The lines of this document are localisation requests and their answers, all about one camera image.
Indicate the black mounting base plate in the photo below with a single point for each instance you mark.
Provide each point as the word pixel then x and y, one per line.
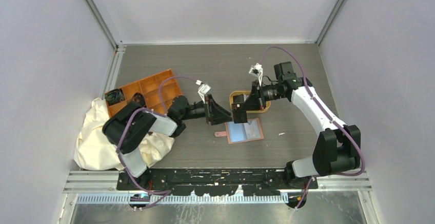
pixel 220 182

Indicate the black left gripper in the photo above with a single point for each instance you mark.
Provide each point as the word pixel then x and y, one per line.
pixel 218 114

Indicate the dark rolled belt upper left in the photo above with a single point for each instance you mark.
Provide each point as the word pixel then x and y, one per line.
pixel 114 96

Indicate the oval wooden card tray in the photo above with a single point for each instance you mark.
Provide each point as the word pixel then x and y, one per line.
pixel 268 103

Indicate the dark rolled belt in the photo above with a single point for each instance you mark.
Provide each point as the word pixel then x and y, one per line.
pixel 138 98
pixel 114 96

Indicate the orange compartment tray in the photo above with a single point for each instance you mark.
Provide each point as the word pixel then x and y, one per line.
pixel 158 90

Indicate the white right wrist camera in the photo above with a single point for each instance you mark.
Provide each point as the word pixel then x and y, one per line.
pixel 257 71

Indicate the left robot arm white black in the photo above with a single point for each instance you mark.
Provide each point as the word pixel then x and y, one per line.
pixel 132 123

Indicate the dark rolled belt middle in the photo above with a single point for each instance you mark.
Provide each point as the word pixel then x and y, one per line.
pixel 138 98

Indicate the black card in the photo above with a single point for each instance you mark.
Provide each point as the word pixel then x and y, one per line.
pixel 239 100
pixel 239 116

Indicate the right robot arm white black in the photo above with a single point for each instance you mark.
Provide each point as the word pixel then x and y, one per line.
pixel 338 146

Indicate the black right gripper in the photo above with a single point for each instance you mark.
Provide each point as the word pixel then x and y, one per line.
pixel 253 102

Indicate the cream cloth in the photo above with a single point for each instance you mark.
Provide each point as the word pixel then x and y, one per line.
pixel 93 151

